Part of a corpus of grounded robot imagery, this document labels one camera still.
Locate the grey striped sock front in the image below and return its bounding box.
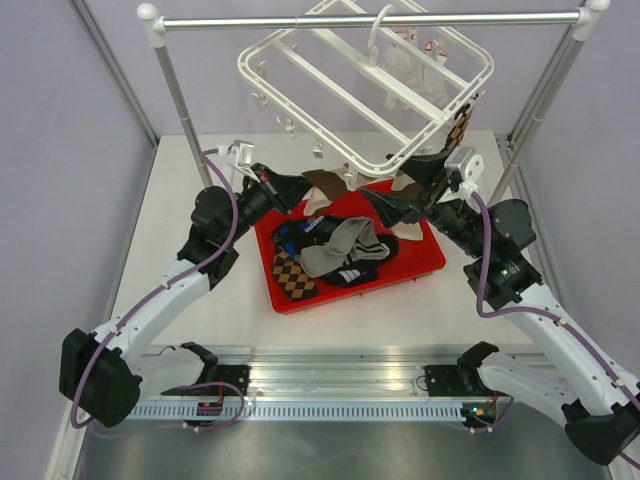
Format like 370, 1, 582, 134
299, 217, 375, 278

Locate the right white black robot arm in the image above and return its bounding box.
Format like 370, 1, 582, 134
360, 147, 639, 466

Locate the white clip sock hanger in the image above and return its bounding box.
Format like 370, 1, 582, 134
250, 27, 483, 189

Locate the grey striped sock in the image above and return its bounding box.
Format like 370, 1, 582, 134
299, 217, 375, 278
349, 236, 392, 262

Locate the beige brown striped sock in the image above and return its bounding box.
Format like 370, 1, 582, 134
303, 166, 349, 216
391, 172, 423, 242

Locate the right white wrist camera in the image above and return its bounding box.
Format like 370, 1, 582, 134
444, 146, 484, 196

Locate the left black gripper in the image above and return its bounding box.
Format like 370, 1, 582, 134
223, 162, 317, 245

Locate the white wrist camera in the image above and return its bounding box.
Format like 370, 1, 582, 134
216, 140, 255, 179
444, 146, 484, 196

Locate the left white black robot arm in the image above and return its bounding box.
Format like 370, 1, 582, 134
59, 163, 311, 429

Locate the purple cable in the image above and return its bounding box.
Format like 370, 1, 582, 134
467, 192, 640, 466
69, 148, 246, 441

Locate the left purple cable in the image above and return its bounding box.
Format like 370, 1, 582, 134
69, 148, 246, 441

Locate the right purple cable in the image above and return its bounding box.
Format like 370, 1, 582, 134
467, 192, 640, 466

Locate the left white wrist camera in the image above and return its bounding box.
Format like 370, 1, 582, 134
216, 140, 255, 179

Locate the black blue sock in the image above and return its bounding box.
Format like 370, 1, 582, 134
320, 234, 400, 288
271, 215, 343, 259

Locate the white glove with red trim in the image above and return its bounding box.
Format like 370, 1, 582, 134
383, 27, 449, 109

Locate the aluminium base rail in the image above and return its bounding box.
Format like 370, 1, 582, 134
206, 345, 460, 401

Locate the white slotted cable duct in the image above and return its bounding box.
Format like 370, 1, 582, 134
128, 400, 466, 422

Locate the metal clothes rack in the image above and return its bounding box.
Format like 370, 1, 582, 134
137, 1, 610, 187

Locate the brown argyle sock in bin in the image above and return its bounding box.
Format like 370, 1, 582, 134
272, 250, 318, 303

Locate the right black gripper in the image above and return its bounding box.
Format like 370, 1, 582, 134
359, 146, 488, 258

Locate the grey striped sock back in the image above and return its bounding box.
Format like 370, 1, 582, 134
349, 236, 392, 262

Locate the red plastic bin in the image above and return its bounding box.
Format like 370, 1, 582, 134
254, 191, 446, 314

